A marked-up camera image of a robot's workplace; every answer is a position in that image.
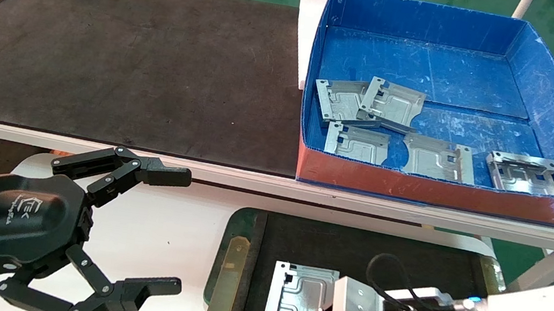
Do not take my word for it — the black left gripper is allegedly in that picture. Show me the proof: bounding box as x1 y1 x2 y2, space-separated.
0 129 200 311

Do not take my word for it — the stamped grey metal bracket plate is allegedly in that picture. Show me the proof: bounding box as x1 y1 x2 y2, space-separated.
483 149 554 198
310 75 388 135
398 132 480 185
354 74 428 137
265 261 341 311
323 120 392 167

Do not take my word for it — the black container with green rim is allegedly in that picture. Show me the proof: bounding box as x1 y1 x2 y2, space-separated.
201 202 554 311

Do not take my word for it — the black rubber table mat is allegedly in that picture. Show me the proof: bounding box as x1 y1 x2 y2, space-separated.
0 0 325 178

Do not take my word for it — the white foam board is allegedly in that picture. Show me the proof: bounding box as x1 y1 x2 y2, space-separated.
287 0 330 92

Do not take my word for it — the blue corrugated plastic box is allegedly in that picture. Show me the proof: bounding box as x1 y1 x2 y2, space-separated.
290 0 554 226

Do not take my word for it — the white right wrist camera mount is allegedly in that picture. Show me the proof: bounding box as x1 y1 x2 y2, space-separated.
330 273 459 311

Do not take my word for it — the aluminium table edge rail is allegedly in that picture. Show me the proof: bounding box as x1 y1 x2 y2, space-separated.
0 123 554 250

